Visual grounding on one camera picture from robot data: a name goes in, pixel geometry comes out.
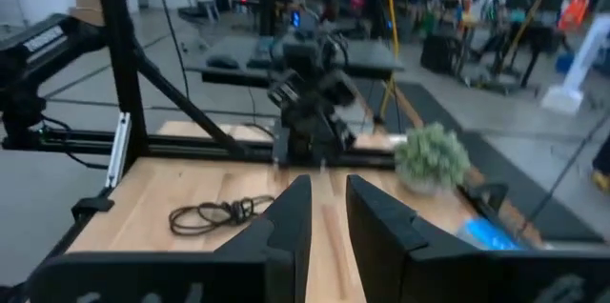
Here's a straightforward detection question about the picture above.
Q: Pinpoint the black USB-C cable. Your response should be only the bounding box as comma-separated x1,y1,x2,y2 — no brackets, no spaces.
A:
168,194,276,237

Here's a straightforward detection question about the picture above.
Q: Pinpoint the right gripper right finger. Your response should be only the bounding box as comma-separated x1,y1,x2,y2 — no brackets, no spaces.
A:
345,173,481,303

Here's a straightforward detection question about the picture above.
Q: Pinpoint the green artificial plant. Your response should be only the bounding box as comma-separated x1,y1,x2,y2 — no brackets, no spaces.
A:
393,121,473,195

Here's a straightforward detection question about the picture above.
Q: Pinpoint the white floor stand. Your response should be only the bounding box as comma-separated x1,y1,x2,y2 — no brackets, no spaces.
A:
540,11,610,114

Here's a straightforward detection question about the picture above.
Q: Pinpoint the silver aluminium bracket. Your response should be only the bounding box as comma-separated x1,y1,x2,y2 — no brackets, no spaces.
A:
105,111,132,189

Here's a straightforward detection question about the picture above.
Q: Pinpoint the black computer mouse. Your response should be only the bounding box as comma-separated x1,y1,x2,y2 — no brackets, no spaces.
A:
205,53,242,71

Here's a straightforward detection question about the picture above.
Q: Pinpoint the black aluminium table frame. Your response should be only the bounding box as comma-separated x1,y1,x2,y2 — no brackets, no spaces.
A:
0,0,610,290

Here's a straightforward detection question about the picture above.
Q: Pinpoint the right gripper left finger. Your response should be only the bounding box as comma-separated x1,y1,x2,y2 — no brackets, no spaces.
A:
213,173,314,303

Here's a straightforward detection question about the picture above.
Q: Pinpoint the thin black cable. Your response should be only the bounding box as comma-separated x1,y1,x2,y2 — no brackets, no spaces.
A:
150,0,192,99

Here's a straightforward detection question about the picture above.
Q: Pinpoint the black desk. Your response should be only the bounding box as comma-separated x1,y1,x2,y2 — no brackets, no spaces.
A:
183,35,406,90

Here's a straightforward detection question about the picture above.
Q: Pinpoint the orange object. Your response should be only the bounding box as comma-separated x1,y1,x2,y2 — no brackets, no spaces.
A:
557,0,592,32

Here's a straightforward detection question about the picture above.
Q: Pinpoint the yellow cable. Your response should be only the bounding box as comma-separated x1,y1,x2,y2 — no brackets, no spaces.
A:
378,0,401,121

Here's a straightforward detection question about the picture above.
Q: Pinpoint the cardboard box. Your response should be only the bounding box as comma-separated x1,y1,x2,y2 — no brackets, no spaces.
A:
69,0,106,26

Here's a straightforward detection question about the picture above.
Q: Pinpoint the blue game controller box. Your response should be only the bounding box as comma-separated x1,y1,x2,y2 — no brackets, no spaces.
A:
455,216,525,252

